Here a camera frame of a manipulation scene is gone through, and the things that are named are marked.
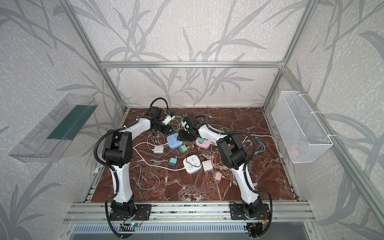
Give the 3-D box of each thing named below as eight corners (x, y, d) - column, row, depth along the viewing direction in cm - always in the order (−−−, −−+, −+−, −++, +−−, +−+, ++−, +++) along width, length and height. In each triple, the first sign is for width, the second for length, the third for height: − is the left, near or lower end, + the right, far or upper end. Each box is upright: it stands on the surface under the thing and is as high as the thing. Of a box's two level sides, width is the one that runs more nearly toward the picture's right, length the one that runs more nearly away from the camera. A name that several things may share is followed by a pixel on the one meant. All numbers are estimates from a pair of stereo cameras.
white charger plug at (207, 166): (205, 172, 88) (205, 171, 86) (201, 162, 92) (201, 161, 90) (213, 170, 89) (213, 169, 87) (209, 160, 93) (210, 159, 91)
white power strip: (188, 176, 87) (188, 174, 84) (181, 163, 93) (180, 160, 90) (204, 167, 91) (204, 165, 88) (196, 155, 96) (196, 152, 93)
